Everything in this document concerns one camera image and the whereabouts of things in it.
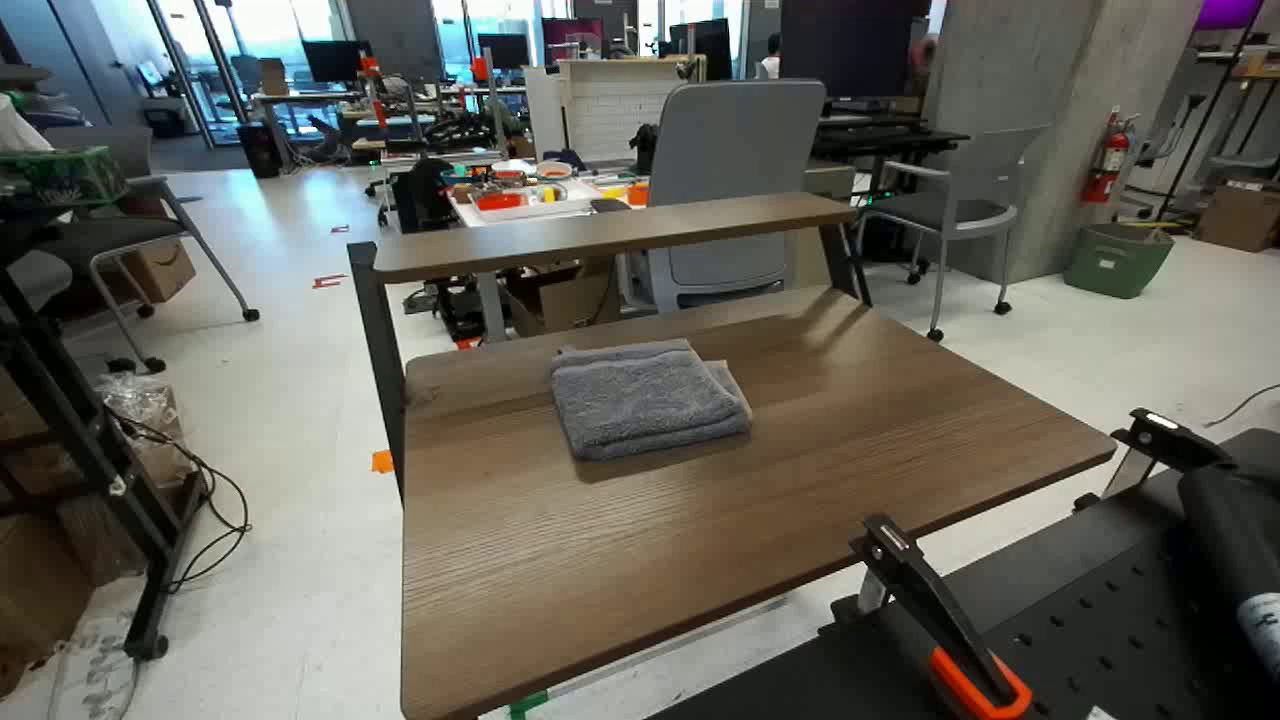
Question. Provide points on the grey towel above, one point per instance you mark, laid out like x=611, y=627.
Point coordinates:
x=644, y=402

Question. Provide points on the open cardboard box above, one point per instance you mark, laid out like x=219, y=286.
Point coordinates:
x=561, y=302

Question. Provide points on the raised wooden shelf board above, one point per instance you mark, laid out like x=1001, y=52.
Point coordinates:
x=603, y=234

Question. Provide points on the white cluttered work table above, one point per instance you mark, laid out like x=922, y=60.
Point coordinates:
x=532, y=196

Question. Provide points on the grey high-back office chair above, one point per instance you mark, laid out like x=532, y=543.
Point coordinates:
x=735, y=146

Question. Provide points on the white board panel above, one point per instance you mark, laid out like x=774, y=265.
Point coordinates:
x=614, y=115

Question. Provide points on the black backpack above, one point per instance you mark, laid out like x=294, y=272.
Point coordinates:
x=422, y=196

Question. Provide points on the orange floor tape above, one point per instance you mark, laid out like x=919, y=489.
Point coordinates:
x=380, y=462

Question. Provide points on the grey armchair on casters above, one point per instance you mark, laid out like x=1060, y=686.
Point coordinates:
x=964, y=203

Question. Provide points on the black orange bar clamp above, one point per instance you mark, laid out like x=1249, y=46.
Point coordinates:
x=941, y=615

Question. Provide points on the small black monitor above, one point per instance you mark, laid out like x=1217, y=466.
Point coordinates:
x=335, y=60

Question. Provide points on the green plastic bin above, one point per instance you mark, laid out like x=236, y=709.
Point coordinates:
x=1117, y=260

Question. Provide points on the small cardboard box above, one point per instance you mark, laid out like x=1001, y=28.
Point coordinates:
x=156, y=270

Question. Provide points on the red fire extinguisher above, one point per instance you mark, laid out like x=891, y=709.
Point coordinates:
x=1106, y=160

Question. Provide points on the black silver bar clamp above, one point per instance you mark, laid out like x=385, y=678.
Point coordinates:
x=1162, y=441

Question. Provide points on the black perforated mounting board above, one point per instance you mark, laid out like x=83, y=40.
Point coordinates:
x=1106, y=627

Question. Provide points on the black metal rack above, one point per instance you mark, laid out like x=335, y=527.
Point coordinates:
x=83, y=424

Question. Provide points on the black cylindrical roll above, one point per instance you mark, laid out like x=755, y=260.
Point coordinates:
x=1234, y=543

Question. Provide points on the black table frame post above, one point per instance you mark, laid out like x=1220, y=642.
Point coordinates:
x=379, y=347

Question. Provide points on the cardboard box by wall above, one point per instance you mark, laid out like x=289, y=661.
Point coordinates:
x=1242, y=219

